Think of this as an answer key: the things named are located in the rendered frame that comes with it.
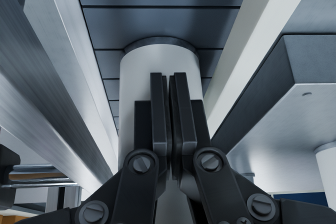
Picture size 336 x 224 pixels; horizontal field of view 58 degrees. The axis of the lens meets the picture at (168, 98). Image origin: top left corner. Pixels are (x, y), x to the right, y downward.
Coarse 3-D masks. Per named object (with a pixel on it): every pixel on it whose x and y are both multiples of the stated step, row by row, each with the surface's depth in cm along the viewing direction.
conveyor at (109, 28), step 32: (96, 0) 15; (128, 0) 15; (160, 0) 15; (192, 0) 15; (224, 0) 15; (96, 32) 17; (128, 32) 17; (160, 32) 17; (192, 32) 18; (224, 32) 18
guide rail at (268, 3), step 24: (264, 0) 11; (288, 0) 10; (240, 24) 13; (264, 24) 11; (240, 48) 13; (264, 48) 13; (216, 72) 18; (240, 72) 15; (216, 96) 18; (216, 120) 21
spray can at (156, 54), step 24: (144, 48) 17; (168, 48) 17; (192, 48) 18; (120, 72) 18; (144, 72) 17; (168, 72) 17; (192, 72) 18; (120, 96) 18; (144, 96) 16; (192, 96) 17; (120, 120) 17; (120, 144) 16; (120, 168) 16; (168, 192) 14; (168, 216) 14
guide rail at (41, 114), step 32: (0, 0) 4; (0, 32) 4; (32, 32) 6; (0, 64) 4; (32, 64) 6; (0, 96) 5; (32, 96) 6; (64, 96) 8; (32, 128) 7; (64, 128) 8; (64, 160) 10; (96, 160) 13
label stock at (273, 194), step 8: (272, 192) 59; (280, 192) 59; (288, 192) 59; (296, 192) 59; (304, 192) 59; (312, 192) 59; (320, 192) 59; (304, 200) 59; (312, 200) 59; (320, 200) 59
